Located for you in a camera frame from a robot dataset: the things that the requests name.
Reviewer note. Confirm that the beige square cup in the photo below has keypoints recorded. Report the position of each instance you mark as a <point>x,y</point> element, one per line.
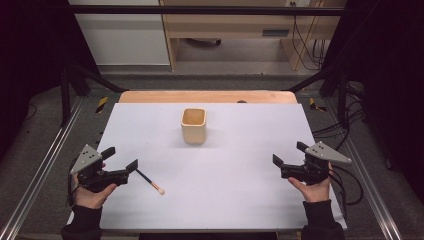
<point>193,135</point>

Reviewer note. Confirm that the person's left hand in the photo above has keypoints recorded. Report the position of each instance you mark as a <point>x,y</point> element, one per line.
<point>90,200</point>

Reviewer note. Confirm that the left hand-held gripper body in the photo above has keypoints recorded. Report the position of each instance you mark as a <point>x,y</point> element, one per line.
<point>96,176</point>

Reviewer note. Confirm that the black curtain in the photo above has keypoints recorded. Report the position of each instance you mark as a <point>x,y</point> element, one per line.
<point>30,50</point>
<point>390,66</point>

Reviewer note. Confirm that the black frame post with brace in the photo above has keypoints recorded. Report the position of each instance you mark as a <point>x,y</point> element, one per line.
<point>342,100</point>
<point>65,100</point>

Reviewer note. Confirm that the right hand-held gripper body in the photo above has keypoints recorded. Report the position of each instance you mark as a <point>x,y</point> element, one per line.
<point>311,171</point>

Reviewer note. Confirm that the yellow-black tape strip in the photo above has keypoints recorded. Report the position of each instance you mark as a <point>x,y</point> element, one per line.
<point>313,105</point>
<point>102,104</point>

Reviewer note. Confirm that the black horizontal frame bar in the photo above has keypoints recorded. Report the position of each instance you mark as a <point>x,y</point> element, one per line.
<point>200,10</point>

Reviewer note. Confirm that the white cabinet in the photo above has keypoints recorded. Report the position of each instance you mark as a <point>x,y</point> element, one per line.
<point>123,40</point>

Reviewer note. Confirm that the aluminium floor rail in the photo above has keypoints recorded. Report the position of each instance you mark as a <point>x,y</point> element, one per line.
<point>376,200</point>
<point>40,173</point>

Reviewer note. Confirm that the person's right hand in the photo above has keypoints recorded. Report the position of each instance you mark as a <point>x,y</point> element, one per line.
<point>315,193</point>

